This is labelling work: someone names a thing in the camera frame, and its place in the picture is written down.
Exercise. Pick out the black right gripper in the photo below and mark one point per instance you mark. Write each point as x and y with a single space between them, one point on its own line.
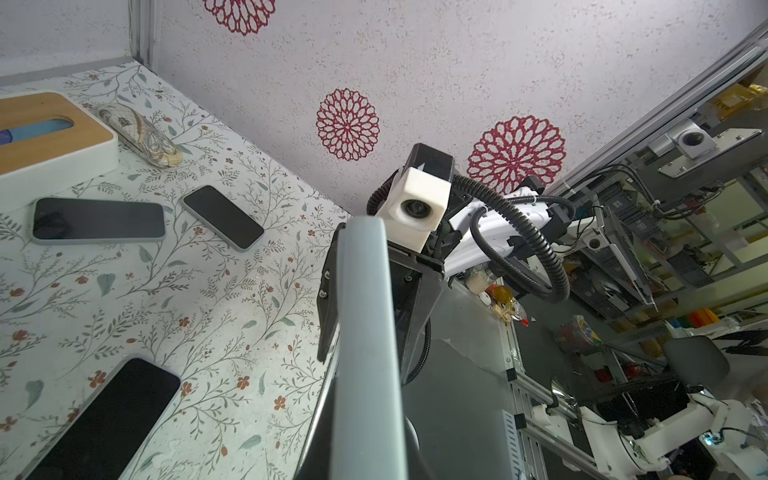
417 284

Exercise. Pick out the black phone pale green case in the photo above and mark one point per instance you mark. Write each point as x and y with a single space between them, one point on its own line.
359 430

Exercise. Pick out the white external camera on bracket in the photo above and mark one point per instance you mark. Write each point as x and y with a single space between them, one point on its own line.
696 147

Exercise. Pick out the black phone white case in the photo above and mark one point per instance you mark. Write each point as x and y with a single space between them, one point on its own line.
104 437

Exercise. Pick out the map print glasses case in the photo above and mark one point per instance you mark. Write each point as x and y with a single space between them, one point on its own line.
141 136

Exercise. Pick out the black phone clear case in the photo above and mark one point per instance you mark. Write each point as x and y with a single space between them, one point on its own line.
224 217

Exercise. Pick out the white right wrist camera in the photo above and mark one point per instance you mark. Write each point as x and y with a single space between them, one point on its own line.
414 199

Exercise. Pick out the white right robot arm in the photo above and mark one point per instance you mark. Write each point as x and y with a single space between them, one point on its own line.
514 234

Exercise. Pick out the black phone light blue case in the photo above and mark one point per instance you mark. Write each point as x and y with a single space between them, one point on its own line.
81 221

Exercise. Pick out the white tissue box wooden lid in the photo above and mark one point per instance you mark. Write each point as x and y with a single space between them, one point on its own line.
48 144

